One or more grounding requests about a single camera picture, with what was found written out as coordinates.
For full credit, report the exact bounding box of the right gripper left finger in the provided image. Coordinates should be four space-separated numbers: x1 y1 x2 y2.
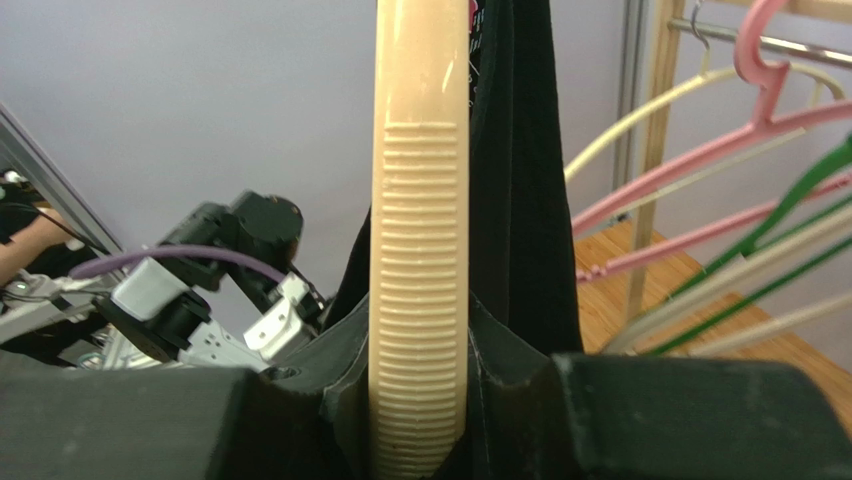
1 302 367 479

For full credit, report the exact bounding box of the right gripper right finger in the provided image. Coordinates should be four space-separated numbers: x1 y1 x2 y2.
467 302 851 479

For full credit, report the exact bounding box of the black garment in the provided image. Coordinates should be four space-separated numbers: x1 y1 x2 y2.
328 1 583 355

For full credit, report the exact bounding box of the beige wooden hanger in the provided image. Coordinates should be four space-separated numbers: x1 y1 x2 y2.
602 202 852 357

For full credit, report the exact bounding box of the light wooden hanger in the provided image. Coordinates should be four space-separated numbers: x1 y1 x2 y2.
368 0 470 479

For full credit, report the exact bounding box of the green plastic hanger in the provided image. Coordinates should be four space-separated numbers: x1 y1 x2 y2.
642 133 852 357

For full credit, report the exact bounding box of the cream plastic hanger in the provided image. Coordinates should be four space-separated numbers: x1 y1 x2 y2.
567 1 851 236

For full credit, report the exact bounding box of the pink plastic hanger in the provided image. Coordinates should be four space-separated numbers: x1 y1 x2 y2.
570 0 852 286

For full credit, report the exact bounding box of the person forearm in background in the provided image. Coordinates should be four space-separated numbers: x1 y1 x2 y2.
1 208 73 286

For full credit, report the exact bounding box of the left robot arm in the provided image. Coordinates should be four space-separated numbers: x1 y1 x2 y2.
1 191 325 371

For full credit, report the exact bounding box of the wooden clothes rack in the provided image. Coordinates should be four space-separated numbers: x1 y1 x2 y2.
624 1 851 320

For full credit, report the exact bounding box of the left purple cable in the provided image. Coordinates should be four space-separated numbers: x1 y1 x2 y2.
68 243 288 284

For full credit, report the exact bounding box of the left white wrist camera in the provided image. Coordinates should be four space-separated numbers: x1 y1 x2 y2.
110 258 190 321

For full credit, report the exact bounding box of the aluminium frame post left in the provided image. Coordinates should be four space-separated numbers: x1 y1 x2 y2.
1 104 122 253

